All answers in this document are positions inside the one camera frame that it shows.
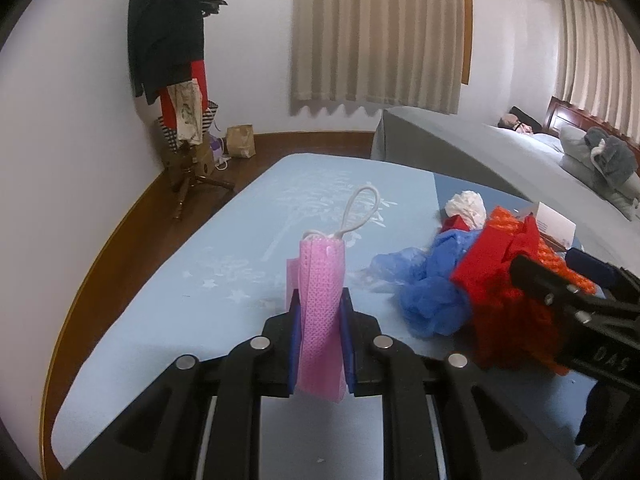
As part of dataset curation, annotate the pink mesh mask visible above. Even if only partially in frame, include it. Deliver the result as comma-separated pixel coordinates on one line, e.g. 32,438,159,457
286,233,346,402

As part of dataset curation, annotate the orange ribbed foam net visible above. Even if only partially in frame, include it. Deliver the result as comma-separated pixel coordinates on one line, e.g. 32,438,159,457
485,206,597,295

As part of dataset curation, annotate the red foam net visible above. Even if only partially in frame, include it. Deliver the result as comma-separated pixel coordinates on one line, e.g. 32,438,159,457
450,207,568,376

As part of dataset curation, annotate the white tissue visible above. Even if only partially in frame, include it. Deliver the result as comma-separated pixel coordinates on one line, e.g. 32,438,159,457
444,190,487,230

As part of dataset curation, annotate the white blue cardboard box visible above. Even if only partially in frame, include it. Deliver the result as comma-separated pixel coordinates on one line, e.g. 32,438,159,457
516,202,576,249

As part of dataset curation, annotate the blue patterned table cloth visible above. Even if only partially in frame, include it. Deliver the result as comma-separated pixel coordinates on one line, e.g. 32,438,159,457
49,152,601,480

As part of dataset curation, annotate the grey bed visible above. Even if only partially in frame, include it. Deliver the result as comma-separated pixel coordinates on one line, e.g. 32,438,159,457
371,106,639,273

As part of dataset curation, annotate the grey folded blanket pile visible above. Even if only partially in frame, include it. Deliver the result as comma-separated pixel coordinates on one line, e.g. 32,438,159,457
559,126,639,221

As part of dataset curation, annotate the dark bedside item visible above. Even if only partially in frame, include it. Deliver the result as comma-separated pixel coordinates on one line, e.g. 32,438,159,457
498,106,544,134

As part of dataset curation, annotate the wooden headboard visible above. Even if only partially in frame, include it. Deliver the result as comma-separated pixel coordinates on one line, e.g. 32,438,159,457
542,96,640,158

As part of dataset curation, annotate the brown paper bag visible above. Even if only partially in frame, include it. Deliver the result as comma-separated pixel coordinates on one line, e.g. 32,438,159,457
226,125,256,159

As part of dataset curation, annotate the cardboard box under rack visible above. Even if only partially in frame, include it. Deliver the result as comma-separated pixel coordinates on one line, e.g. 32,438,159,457
162,141,216,191

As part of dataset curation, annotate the wooden coat rack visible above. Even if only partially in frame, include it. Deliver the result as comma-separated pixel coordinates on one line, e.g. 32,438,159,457
169,138,237,222

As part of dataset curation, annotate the beige right window curtain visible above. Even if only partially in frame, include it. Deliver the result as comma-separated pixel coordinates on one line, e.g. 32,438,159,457
555,0,639,143

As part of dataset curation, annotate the beige window curtain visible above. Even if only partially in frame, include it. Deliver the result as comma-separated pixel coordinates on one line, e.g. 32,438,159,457
292,0,466,114
555,0,639,143

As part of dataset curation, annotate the striped basket bag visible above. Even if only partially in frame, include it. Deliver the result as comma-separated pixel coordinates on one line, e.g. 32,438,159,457
157,101,218,152

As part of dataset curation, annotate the beige tote bag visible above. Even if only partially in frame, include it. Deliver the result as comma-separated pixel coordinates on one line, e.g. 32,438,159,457
164,78,204,146

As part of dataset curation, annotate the red hanging garment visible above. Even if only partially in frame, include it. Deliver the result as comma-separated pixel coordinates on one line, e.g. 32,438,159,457
160,60,208,144

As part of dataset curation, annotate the black hanging jacket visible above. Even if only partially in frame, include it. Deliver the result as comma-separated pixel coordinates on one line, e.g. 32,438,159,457
127,0,204,104

